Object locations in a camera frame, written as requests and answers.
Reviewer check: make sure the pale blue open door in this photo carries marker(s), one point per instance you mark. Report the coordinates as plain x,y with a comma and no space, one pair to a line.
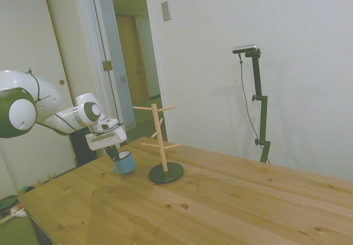
117,49

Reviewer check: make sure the grey exterior camera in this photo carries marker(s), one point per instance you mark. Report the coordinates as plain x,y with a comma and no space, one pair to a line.
245,48

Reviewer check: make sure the metal door latch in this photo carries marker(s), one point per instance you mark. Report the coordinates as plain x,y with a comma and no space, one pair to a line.
122,78

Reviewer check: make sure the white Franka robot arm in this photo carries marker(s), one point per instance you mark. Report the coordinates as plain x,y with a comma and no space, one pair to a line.
22,79

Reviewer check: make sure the white door with round pull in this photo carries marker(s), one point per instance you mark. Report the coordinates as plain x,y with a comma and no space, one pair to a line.
24,35

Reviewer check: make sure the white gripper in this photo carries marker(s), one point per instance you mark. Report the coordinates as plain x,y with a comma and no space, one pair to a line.
104,140

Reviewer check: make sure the white door frame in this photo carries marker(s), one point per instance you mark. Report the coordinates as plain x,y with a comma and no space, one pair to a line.
157,63

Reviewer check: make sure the brass door hinge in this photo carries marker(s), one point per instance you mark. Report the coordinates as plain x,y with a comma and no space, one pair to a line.
107,65

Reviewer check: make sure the tan basket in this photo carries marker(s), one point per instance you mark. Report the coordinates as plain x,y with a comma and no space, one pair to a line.
26,189

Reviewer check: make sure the black camera stand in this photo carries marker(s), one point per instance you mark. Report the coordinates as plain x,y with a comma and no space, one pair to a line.
262,118

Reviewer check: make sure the black box on floor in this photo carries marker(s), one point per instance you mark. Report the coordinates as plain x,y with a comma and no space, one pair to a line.
80,152

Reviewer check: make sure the wooden mug tree black base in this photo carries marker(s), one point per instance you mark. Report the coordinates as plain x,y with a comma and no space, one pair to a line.
165,174

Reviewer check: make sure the blue enamel mug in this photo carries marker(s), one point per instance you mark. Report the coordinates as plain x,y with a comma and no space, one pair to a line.
127,165

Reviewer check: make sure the white floor tool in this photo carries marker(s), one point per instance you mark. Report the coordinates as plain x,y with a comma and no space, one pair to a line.
20,213

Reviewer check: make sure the green round floor item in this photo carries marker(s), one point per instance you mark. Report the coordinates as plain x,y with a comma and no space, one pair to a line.
8,202

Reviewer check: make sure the plain white door panel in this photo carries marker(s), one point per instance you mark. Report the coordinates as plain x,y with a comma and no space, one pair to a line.
77,35

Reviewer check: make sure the metal wall switch plate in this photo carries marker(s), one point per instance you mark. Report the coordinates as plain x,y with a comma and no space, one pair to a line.
166,11

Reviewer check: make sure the brown wooden hallway door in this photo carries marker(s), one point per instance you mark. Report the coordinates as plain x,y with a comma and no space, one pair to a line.
132,63

